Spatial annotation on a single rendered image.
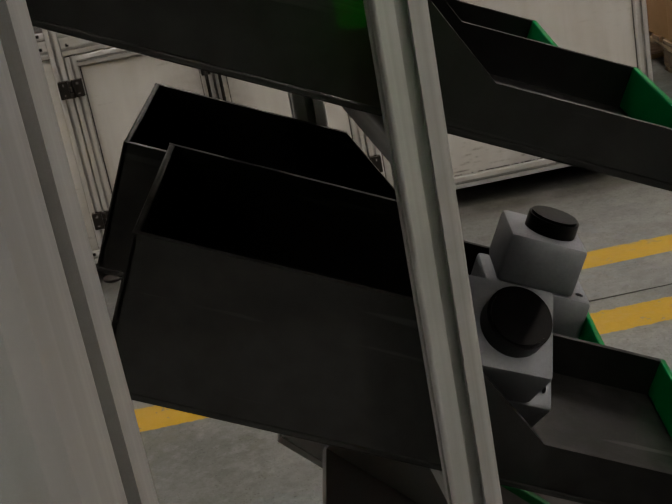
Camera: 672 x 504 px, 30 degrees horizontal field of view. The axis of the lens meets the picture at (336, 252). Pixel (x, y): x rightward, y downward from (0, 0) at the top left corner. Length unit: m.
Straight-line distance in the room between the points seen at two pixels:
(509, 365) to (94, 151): 3.88
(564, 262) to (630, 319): 2.82
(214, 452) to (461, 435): 2.72
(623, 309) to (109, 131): 1.85
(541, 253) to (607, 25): 3.82
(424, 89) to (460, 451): 0.15
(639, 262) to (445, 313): 3.41
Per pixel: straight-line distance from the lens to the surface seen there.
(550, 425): 0.62
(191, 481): 3.11
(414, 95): 0.46
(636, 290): 3.71
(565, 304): 0.73
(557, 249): 0.72
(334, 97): 0.49
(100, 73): 4.32
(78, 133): 4.36
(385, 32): 0.45
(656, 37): 6.04
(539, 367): 0.54
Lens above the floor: 1.53
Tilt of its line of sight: 21 degrees down
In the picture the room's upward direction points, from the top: 11 degrees counter-clockwise
